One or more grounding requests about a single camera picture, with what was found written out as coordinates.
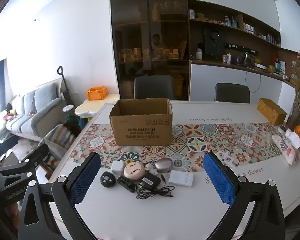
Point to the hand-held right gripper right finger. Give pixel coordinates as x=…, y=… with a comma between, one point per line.
x=218, y=177

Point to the woven tissue box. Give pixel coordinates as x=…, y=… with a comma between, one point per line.
x=271, y=111

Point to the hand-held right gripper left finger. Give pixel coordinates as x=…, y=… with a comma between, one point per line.
x=85, y=177

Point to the dark glass cabinet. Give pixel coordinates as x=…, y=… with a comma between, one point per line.
x=150, y=30

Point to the black rectangular device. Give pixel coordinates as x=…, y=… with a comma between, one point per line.
x=126, y=183

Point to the cream flower-shaped kids table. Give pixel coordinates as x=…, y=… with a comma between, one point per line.
x=97, y=105

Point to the striped cloth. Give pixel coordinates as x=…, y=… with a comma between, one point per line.
x=60, y=140

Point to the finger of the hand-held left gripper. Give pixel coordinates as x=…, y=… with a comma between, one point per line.
x=36, y=153

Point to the black upright vacuum cleaner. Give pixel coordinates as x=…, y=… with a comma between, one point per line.
x=66, y=90

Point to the white rectangular charger box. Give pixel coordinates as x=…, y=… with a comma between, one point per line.
x=181, y=178

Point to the small white plug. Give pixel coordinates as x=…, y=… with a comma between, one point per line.
x=150, y=169

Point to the wooden wall shelf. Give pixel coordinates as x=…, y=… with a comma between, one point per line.
x=240, y=17

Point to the orange plastic crate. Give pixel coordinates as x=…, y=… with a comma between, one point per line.
x=97, y=93

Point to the white cube charger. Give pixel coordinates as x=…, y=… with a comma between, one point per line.
x=118, y=168

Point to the grey sofa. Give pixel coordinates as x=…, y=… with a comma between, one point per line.
x=32, y=110

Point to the pink round device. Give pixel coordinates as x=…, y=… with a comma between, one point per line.
x=134, y=170

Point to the plush toys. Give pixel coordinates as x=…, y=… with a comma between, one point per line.
x=11, y=112

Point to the white jar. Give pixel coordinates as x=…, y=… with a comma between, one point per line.
x=199, y=54

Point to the dark grey dining chair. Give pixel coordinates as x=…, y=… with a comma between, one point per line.
x=232, y=93
x=153, y=86

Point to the metallic oval case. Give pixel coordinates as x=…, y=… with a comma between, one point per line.
x=163, y=165

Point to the patterned tissue pack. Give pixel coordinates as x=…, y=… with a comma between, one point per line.
x=285, y=151

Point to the patterned table runner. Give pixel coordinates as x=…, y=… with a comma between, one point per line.
x=195, y=140

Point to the black socket rail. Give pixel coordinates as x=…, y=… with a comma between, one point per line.
x=240, y=48

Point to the brown cardboard box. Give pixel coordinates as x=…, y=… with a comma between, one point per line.
x=140, y=132

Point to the black round device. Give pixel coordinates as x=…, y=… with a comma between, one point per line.
x=107, y=179

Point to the glass kettle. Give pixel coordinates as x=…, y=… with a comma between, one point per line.
x=246, y=58

